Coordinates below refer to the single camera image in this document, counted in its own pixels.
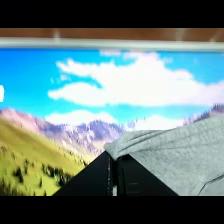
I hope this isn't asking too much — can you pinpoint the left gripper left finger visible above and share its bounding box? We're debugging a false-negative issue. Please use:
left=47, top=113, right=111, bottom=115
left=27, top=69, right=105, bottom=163
left=53, top=150, right=115, bottom=197

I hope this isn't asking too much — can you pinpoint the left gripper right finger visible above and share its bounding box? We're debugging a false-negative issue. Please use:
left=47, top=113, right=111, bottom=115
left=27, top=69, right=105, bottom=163
left=116, top=153, right=179, bottom=197

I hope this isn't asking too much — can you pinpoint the grey garment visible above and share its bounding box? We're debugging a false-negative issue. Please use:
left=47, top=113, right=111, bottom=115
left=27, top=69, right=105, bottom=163
left=104, top=114, right=224, bottom=197

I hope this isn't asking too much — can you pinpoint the silver frame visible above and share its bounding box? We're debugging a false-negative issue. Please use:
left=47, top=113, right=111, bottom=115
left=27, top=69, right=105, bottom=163
left=0, top=37, right=224, bottom=53

